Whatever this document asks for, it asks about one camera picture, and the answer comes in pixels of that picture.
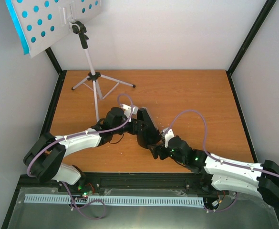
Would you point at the light blue cable duct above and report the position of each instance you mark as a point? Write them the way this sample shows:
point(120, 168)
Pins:
point(122, 201)

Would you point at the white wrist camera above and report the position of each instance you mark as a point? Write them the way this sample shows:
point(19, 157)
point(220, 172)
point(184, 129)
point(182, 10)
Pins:
point(128, 110)
point(167, 134)

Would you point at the black aluminium frame post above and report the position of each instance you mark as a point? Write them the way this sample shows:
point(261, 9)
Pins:
point(54, 61)

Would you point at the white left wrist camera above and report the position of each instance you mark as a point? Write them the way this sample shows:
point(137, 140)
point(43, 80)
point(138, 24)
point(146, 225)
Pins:
point(128, 110)

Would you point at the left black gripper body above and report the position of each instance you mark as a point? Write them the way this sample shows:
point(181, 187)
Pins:
point(132, 130)

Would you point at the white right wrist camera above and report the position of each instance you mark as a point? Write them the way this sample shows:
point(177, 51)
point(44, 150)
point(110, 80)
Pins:
point(167, 134)

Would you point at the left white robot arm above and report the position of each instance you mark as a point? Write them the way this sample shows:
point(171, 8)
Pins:
point(44, 160)

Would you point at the black metronome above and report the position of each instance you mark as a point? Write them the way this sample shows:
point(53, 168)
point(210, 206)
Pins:
point(147, 132)

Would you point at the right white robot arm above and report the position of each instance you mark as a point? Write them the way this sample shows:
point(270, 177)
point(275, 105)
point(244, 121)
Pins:
point(200, 162)

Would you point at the white tripod music stand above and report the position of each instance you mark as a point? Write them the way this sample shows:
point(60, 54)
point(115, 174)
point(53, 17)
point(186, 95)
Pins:
point(42, 23)

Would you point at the black right frame post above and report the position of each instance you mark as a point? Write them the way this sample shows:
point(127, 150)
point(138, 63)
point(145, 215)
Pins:
point(264, 12)

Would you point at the black front frame rail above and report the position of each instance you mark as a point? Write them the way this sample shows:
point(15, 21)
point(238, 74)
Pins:
point(141, 181)

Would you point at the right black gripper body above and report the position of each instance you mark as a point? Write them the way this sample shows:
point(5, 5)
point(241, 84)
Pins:
point(163, 155)

